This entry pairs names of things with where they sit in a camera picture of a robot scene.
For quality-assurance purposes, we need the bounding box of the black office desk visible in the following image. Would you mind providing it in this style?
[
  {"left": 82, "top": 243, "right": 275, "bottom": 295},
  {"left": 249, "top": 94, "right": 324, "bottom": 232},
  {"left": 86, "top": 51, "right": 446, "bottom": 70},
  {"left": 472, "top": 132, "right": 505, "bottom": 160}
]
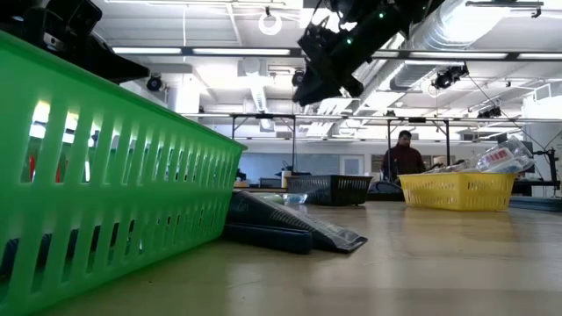
[{"left": 511, "top": 178, "right": 562, "bottom": 198}]

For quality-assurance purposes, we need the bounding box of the person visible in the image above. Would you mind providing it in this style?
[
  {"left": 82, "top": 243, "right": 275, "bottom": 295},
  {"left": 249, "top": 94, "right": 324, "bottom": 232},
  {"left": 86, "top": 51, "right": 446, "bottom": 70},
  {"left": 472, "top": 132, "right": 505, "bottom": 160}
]
[{"left": 380, "top": 129, "right": 427, "bottom": 183}]

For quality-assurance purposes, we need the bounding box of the long ceiling light strip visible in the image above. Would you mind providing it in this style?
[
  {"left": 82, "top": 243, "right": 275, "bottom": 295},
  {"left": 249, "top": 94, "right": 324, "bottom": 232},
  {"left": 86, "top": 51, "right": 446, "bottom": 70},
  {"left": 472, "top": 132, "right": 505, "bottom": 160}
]
[{"left": 112, "top": 47, "right": 562, "bottom": 61}]

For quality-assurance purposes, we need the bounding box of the dark handled razor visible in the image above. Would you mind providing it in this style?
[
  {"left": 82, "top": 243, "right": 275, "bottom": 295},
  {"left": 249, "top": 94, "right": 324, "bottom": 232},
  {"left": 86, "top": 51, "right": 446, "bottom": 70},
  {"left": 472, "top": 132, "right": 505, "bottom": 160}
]
[{"left": 222, "top": 220, "right": 315, "bottom": 255}]

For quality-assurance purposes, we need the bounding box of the red plastic basket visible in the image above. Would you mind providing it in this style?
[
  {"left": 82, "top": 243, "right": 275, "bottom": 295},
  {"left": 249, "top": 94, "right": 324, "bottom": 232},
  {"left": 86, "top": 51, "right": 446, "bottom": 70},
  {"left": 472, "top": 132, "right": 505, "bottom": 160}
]
[{"left": 26, "top": 153, "right": 63, "bottom": 184}]

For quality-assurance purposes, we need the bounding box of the red print packaged toothbrush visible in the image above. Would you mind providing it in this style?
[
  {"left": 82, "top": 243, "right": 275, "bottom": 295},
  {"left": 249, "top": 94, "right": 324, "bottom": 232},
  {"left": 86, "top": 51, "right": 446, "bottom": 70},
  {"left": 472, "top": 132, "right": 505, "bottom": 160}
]
[{"left": 476, "top": 135, "right": 535, "bottom": 172}]

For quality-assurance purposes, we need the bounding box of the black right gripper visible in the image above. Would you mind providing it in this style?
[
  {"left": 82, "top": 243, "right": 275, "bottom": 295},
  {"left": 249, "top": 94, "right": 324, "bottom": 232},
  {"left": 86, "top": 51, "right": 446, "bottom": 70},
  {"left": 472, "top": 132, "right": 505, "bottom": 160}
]
[{"left": 292, "top": 17, "right": 399, "bottom": 106}]

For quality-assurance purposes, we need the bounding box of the black plastic basket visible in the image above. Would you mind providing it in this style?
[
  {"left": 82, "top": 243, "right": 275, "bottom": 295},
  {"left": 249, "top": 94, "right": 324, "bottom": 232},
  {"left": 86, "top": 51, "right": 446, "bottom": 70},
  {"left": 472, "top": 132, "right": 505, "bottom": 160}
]
[{"left": 285, "top": 174, "right": 373, "bottom": 207}]

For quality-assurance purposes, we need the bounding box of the green plastic basket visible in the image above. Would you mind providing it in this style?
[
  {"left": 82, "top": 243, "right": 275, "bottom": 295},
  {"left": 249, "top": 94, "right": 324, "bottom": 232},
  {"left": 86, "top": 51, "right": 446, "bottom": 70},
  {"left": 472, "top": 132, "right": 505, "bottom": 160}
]
[{"left": 0, "top": 28, "right": 248, "bottom": 316}]

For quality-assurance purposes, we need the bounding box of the white ceiling ring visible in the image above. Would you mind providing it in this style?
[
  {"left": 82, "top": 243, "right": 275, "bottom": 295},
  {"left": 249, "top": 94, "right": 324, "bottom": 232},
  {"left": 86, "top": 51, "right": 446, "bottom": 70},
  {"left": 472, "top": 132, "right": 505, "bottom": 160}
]
[{"left": 257, "top": 11, "right": 284, "bottom": 37}]

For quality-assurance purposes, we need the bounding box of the black metal frame stand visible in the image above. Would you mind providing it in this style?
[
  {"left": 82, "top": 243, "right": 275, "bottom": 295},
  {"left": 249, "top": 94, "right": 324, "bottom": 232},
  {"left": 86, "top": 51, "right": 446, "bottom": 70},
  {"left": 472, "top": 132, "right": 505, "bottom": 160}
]
[
  {"left": 230, "top": 112, "right": 298, "bottom": 176},
  {"left": 385, "top": 116, "right": 452, "bottom": 175}
]

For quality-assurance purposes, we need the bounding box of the yellow plastic basket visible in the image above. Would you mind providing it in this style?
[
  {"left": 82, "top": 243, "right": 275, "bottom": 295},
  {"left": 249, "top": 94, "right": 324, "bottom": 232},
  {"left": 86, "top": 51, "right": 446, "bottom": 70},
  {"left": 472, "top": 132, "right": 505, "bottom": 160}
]
[{"left": 398, "top": 171, "right": 518, "bottom": 212}]

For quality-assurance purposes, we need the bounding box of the black aluminium table frame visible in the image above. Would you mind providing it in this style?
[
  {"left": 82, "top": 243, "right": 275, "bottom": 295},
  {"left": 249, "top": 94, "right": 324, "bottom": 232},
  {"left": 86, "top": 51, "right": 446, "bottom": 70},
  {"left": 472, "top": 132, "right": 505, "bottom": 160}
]
[{"left": 508, "top": 195, "right": 562, "bottom": 213}]

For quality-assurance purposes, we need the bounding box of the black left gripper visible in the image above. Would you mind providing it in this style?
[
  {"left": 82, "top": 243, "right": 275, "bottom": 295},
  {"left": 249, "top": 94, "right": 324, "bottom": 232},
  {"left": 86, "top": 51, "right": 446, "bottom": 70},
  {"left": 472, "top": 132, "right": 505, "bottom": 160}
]
[{"left": 0, "top": 0, "right": 150, "bottom": 84}]

